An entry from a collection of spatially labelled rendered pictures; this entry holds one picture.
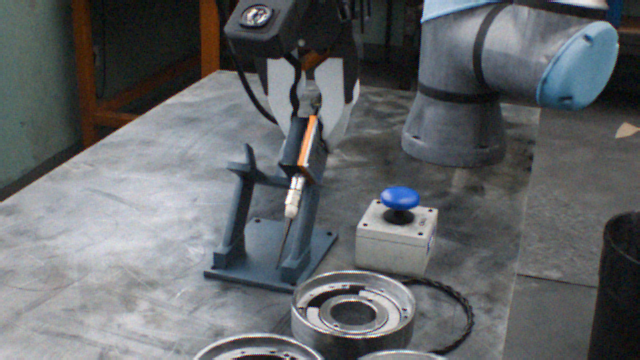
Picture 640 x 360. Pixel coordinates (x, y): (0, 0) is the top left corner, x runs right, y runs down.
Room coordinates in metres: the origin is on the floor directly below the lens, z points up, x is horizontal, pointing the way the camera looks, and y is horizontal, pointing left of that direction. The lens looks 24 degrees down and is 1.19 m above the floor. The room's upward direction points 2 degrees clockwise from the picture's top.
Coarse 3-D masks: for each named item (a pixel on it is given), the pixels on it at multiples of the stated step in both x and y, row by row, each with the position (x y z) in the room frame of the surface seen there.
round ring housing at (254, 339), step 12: (240, 336) 0.49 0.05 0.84; (252, 336) 0.49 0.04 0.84; (264, 336) 0.49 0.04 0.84; (276, 336) 0.49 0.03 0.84; (216, 348) 0.48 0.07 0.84; (228, 348) 0.49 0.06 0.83; (240, 348) 0.49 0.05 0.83; (252, 348) 0.49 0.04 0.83; (264, 348) 0.49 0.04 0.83; (276, 348) 0.49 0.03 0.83; (288, 348) 0.49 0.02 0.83; (300, 348) 0.48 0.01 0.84; (312, 348) 0.48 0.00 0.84
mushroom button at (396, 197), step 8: (384, 192) 0.70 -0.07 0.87; (392, 192) 0.70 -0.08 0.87; (400, 192) 0.70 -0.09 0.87; (408, 192) 0.70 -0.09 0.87; (416, 192) 0.70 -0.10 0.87; (384, 200) 0.69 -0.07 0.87; (392, 200) 0.68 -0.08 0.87; (400, 200) 0.68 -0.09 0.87; (408, 200) 0.68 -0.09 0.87; (416, 200) 0.69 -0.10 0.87; (392, 208) 0.68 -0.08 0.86; (400, 208) 0.68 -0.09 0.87; (408, 208) 0.68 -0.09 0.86; (400, 216) 0.69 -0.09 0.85
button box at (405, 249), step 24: (384, 216) 0.70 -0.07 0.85; (408, 216) 0.70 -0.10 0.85; (432, 216) 0.71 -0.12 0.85; (360, 240) 0.68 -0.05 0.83; (384, 240) 0.67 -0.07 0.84; (408, 240) 0.66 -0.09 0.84; (432, 240) 0.70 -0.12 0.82; (360, 264) 0.67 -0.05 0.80; (384, 264) 0.67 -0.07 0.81; (408, 264) 0.66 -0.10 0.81
